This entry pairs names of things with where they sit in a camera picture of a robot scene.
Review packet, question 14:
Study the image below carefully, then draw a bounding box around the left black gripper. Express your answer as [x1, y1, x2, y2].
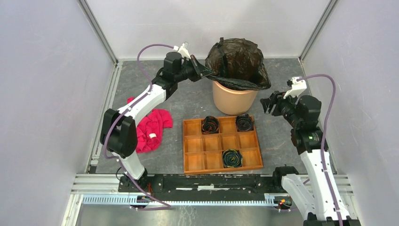
[175, 55, 214, 83]

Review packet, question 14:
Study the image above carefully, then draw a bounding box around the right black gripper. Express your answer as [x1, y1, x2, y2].
[259, 89, 302, 128]

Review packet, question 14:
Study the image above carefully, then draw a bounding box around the black plastic trash bag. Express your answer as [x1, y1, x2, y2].
[205, 37, 271, 91]

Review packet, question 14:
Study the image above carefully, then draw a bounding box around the orange plastic trash bin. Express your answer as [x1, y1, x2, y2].
[212, 81, 258, 115]

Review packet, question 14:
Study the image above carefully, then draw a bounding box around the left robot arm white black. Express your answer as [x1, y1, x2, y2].
[100, 52, 215, 192]

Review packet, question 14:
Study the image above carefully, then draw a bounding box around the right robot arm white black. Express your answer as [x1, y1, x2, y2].
[260, 91, 360, 226]

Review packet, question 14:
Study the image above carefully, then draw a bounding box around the black dotted rolled tie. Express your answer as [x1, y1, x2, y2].
[235, 113, 254, 132]

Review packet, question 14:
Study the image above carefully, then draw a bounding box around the black orange rolled tie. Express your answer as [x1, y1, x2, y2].
[201, 116, 220, 134]

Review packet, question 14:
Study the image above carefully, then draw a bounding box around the blue yellow rolled tie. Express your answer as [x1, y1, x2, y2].
[222, 149, 243, 168]

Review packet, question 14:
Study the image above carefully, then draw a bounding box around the red crumpled cloth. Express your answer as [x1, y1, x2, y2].
[136, 109, 173, 153]

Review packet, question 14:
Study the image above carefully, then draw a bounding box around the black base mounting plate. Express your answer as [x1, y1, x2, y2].
[118, 173, 303, 202]

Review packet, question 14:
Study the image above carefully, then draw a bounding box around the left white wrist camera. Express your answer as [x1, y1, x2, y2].
[173, 42, 191, 59]

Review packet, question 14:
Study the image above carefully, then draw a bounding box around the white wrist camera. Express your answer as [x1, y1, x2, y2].
[173, 42, 191, 59]
[283, 77, 307, 99]

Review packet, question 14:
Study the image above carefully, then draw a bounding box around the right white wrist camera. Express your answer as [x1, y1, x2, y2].
[283, 77, 307, 99]

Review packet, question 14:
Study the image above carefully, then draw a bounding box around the blue slotted cable duct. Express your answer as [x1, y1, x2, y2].
[82, 194, 277, 207]

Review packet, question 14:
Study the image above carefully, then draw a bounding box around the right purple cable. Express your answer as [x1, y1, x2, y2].
[277, 74, 344, 226]

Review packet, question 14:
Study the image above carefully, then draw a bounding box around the aluminium frame rail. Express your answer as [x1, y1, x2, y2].
[71, 173, 354, 196]

